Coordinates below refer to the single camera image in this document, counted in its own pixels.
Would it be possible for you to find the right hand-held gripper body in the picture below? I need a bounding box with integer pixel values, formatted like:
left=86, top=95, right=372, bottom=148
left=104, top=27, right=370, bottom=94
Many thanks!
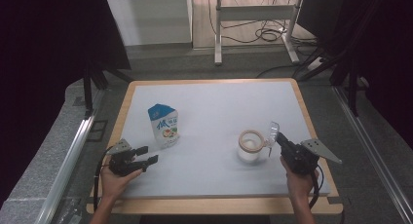
left=282, top=138, right=343, bottom=176

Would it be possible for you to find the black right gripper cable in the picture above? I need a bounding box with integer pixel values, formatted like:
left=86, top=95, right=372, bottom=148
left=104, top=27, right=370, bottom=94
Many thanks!
left=308, top=165, right=324, bottom=209

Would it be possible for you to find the person's left hand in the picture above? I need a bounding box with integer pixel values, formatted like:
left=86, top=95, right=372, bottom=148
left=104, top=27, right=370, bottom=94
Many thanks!
left=100, top=164, right=143, bottom=201

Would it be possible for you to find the black metal stand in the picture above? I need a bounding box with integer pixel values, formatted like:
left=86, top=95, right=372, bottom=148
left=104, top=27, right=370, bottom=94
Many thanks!
left=291, top=45, right=361, bottom=118

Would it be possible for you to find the white board panel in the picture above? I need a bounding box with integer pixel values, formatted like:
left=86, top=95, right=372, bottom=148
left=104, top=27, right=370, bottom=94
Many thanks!
left=107, top=0, right=193, bottom=47

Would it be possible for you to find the pale grey table mat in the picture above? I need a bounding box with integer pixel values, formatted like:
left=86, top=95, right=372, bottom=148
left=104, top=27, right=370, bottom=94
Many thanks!
left=100, top=81, right=331, bottom=199

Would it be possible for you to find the black square floor plate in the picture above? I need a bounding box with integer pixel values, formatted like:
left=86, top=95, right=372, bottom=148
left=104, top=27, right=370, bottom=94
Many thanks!
left=87, top=120, right=109, bottom=143

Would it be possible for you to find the person's right hand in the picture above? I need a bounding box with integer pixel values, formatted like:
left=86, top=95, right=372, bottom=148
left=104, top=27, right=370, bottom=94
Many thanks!
left=281, top=156, right=320, bottom=203

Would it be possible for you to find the white metal desk frame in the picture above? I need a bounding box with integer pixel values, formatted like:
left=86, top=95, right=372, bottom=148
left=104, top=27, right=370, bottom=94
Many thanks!
left=213, top=0, right=306, bottom=66

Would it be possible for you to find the light wooden table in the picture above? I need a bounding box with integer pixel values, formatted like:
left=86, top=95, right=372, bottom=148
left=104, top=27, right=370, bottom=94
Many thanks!
left=86, top=77, right=344, bottom=216

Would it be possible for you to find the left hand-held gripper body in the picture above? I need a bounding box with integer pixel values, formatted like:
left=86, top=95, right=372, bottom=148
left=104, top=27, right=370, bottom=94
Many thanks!
left=106, top=138, right=144, bottom=177

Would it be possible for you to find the blue and white milk carton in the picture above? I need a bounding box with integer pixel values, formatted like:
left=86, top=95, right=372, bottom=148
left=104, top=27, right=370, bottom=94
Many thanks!
left=147, top=102, right=180, bottom=150

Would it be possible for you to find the dark curtain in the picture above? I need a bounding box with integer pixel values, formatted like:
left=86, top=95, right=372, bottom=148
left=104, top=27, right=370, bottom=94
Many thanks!
left=296, top=0, right=413, bottom=147
left=0, top=0, right=132, bottom=205

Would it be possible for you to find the long black floor cable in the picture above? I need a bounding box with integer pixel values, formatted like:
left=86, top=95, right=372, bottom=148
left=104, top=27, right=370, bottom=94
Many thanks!
left=255, top=64, right=301, bottom=80

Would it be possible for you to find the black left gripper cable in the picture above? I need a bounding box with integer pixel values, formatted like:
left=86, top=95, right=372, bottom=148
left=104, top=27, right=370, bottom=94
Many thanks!
left=93, top=145, right=113, bottom=212

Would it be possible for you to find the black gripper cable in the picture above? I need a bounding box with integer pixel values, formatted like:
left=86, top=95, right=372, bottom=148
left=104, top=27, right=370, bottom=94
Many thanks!
left=93, top=145, right=113, bottom=212
left=308, top=165, right=324, bottom=209

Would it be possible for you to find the aluminium floor rail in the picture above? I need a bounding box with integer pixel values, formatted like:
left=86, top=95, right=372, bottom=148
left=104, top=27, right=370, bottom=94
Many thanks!
left=35, top=87, right=108, bottom=224
left=334, top=86, right=413, bottom=223

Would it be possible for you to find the black tripod stand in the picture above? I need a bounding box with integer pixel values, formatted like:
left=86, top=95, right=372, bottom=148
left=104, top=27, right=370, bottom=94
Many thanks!
left=82, top=62, right=134, bottom=116

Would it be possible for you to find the white power strip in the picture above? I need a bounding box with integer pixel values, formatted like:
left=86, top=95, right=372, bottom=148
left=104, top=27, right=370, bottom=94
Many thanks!
left=306, top=56, right=324, bottom=72

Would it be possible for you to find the tangle of black floor cables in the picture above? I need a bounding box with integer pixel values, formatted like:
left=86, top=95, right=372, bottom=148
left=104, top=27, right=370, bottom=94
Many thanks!
left=207, top=0, right=318, bottom=46

